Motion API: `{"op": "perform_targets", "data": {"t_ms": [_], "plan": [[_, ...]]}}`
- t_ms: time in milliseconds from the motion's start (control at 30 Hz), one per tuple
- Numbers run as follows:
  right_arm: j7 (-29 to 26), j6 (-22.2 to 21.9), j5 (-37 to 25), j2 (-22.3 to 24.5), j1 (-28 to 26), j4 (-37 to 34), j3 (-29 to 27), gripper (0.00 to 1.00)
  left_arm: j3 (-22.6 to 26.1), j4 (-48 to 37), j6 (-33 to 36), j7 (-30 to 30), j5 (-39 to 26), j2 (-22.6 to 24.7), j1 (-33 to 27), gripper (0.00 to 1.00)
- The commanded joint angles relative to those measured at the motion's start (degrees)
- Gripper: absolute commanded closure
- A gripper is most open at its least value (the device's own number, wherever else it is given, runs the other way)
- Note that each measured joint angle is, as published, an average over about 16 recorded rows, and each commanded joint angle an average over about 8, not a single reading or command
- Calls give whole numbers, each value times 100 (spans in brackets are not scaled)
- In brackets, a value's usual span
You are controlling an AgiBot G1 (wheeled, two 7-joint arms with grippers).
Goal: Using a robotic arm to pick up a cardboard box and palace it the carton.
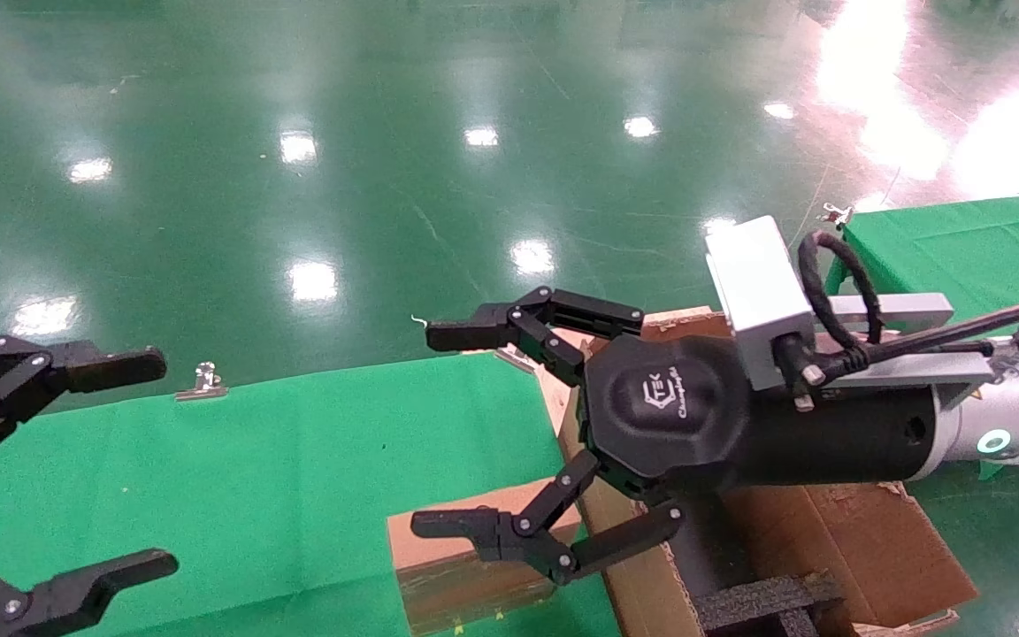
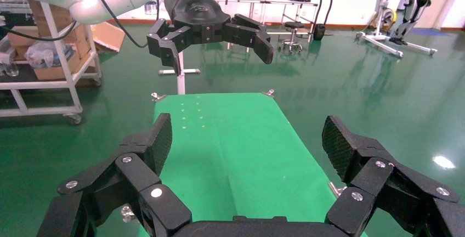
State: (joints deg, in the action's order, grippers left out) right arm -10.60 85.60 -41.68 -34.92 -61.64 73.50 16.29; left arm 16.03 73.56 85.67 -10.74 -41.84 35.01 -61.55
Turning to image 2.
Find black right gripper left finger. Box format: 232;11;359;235
36;113;193;237

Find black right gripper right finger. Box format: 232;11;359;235
321;115;465;237

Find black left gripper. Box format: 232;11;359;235
146;0;275;76

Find flattened cardboard sheet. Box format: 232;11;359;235
90;21;127;54

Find low open cardboard box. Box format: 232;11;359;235
33;50;82;82

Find stacked brown cardboard boxes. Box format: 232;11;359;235
7;0;92;60

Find white T-shaped floor stand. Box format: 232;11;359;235
158;52;201;95

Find long white work table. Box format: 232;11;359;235
212;0;319;45

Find black round stool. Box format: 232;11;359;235
279;21;306;55

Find large green table cloth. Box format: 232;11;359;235
138;93;367;237

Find white wheeled shelf cart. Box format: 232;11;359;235
0;1;103;125

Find white hoist stand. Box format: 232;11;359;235
356;0;439;59

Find clear plastic bag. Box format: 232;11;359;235
24;41;73;70

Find blue floor mat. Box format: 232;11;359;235
410;27;450;37

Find humanoid robot legs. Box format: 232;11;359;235
388;0;441;46

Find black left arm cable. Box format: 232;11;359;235
0;0;148;49

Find black device with hoses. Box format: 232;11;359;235
312;0;334;42

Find yellow hose reel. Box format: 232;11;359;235
379;8;398;30

